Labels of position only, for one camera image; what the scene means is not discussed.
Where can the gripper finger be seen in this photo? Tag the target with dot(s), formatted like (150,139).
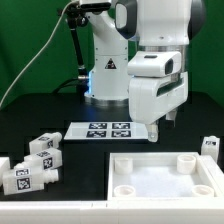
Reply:
(171,119)
(152,130)

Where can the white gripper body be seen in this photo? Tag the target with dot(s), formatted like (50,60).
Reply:
(146,105)

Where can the white square tabletop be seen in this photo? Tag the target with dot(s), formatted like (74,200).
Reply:
(158,175)

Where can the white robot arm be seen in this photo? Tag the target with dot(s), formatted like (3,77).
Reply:
(140,48)

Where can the white marker plate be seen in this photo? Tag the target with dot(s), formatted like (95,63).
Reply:
(105,130)

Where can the white block far left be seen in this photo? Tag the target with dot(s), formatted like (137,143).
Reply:
(4,166)

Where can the white front fence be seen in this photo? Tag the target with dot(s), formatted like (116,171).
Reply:
(183,211)

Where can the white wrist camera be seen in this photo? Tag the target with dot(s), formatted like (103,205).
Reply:
(155,64)

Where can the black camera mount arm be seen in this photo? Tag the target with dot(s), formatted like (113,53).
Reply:
(76,17)

